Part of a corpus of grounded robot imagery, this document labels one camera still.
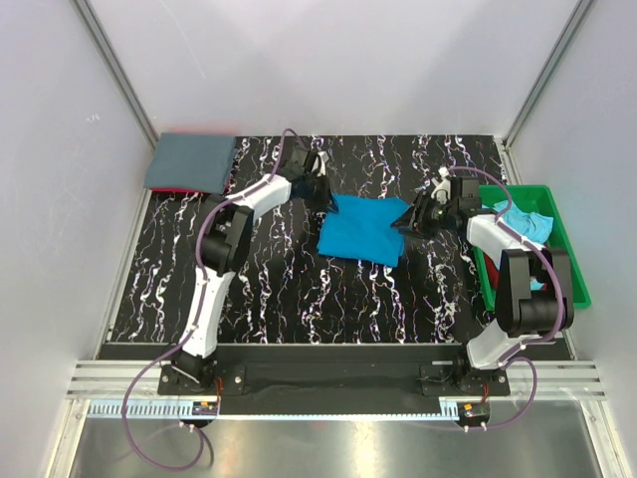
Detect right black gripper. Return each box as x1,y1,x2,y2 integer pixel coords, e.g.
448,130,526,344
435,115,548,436
390,190,458,241

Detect bright blue t shirt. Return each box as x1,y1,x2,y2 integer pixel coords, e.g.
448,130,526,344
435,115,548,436
318,194,409,267

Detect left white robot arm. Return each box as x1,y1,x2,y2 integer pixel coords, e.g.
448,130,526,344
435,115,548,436
170,146,338,394

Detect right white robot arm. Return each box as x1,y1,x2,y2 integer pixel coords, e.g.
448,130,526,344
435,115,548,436
391,166,574,395

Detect dark red t shirt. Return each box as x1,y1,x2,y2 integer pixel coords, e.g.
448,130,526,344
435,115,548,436
484,255,500,290

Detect light cyan t shirt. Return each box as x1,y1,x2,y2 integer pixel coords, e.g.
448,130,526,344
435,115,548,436
491,200,553,291

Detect green plastic bin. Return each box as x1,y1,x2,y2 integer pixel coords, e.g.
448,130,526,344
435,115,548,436
473,185,591,312

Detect folded grey t shirt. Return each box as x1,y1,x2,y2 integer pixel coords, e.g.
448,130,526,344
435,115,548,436
143,131,238,193

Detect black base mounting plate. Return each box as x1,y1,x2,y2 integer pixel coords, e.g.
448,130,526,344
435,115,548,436
158,345,511,404

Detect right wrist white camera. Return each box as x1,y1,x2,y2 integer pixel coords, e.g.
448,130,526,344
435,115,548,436
430,166,451,204

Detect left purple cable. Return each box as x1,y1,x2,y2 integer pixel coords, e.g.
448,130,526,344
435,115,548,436
121,127,300,472

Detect purple cable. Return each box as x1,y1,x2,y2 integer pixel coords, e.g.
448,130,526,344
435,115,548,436
445,166,566,430
121,127,300,472

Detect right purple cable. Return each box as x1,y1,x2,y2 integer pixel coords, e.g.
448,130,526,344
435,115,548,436
445,166,566,430

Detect right aluminium frame post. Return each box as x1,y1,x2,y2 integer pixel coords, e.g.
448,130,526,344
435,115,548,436
502,0,598,150

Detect aluminium frame post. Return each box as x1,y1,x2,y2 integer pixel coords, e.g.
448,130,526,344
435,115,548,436
71,0,159,148
502,0,598,150

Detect slotted grey cable duct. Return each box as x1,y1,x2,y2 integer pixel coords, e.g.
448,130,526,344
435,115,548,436
88,396,489,421

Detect left aluminium frame post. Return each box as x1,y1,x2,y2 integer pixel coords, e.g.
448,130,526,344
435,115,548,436
71,0,159,148

